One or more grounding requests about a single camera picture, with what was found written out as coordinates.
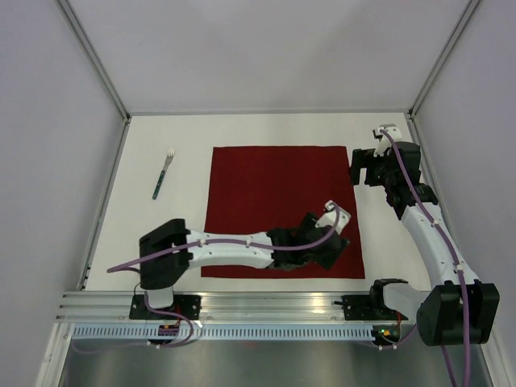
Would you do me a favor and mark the dark red cloth napkin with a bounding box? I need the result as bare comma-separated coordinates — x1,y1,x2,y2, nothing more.
201,146,365,279

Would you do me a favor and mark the fork with green handle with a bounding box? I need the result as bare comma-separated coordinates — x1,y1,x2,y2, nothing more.
152,148,175,200

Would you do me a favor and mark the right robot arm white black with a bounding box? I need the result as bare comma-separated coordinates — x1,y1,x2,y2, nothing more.
349,141,500,346

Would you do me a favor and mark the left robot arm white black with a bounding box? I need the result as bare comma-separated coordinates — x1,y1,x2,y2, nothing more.
139,207,351,319

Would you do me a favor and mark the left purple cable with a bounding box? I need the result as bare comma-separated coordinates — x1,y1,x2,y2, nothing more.
106,205,342,275

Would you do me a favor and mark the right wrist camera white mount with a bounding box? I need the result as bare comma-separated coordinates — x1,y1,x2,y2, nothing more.
372,124,402,157

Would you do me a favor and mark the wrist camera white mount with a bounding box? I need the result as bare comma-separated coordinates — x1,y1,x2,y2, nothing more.
315,200,352,235
372,124,402,157

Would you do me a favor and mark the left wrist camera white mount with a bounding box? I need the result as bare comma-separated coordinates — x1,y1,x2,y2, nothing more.
315,200,352,235

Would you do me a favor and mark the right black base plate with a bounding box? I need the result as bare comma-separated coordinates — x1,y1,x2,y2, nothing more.
332,294,380,321

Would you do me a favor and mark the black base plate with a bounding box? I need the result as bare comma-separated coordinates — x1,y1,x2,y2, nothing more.
128,293,202,322
332,294,380,321

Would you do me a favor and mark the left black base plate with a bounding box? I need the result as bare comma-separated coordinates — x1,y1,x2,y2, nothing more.
128,293,202,322

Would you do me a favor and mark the right aluminium frame post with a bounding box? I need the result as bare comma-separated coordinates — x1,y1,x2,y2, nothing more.
407,0,483,120

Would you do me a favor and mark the aluminium frame post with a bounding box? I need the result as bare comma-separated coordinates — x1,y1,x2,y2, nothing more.
55,0,131,123
407,0,483,120

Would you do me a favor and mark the aluminium mounting rail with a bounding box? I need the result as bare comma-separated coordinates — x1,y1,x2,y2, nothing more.
56,290,416,323

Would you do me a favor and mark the white slotted cable duct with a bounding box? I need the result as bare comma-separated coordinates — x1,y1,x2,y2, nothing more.
72,323,373,341

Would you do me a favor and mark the left aluminium frame post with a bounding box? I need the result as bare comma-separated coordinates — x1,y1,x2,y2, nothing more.
55,0,131,123

